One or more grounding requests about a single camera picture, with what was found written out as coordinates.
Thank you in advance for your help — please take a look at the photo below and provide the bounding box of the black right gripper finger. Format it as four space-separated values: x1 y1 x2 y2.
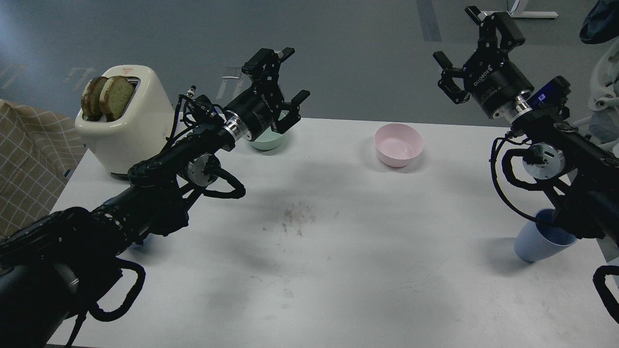
465 6 525 58
432 51 471 105

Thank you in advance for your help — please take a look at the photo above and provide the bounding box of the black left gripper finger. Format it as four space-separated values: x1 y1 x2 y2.
241 47 295 78
273 89 311 134

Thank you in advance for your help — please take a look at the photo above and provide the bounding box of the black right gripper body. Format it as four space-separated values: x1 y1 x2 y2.
463 48 534 119

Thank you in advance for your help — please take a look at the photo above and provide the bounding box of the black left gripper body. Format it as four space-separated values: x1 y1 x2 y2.
224 68 291 142

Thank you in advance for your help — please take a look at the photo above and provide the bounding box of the blue cup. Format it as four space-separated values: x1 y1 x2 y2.
514 221 577 262
128 233 152 249

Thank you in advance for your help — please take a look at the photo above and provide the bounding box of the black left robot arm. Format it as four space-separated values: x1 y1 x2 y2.
1 47 310 348

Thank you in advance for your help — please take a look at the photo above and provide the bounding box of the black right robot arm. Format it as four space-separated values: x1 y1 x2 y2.
433 6 618 242

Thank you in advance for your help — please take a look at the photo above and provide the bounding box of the white desk foot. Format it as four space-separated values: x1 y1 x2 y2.
476 0 559 20

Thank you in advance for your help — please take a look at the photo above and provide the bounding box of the green bowl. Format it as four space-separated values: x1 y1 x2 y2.
250 129 287 151

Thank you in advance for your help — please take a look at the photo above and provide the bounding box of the pink bowl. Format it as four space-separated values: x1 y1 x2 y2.
373 123 425 168

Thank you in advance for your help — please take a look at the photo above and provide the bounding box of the dark blue fabric item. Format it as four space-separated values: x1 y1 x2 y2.
579 0 619 44

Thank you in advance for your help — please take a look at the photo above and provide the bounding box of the white office chair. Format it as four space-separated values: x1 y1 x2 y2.
571 38 619 152

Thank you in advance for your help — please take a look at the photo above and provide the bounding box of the cream white toaster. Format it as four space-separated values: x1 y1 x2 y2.
75 65 174 180

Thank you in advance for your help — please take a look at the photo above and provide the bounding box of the right toast slice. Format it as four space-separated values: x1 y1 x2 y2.
99 76 134 122

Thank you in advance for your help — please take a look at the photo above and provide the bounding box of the toast slice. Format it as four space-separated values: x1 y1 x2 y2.
80 76 108 121
99 76 134 122

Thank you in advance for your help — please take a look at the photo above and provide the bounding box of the left toast slice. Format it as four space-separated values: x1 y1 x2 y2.
80 76 108 121

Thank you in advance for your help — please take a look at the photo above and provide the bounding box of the beige checkered cloth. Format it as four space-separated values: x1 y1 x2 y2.
0 101 86 240

